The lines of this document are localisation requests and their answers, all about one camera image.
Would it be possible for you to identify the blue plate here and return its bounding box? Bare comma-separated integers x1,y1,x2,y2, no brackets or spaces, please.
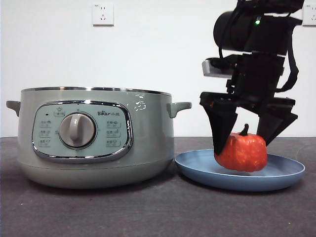
174,148,306,192

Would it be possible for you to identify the white wall socket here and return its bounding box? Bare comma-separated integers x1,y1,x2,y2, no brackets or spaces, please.
92,3,115,27
301,3,316,27

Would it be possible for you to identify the orange pumpkin with green stem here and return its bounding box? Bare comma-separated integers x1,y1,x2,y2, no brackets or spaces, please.
214,123,269,172

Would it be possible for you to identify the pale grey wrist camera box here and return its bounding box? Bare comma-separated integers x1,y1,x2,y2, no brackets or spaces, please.
201,57,239,79

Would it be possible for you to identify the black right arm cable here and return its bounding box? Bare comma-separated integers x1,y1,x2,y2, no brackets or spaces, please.
278,14,300,93

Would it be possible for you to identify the pale green electric steamer pot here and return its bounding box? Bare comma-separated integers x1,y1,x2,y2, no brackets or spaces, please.
5,86,192,190

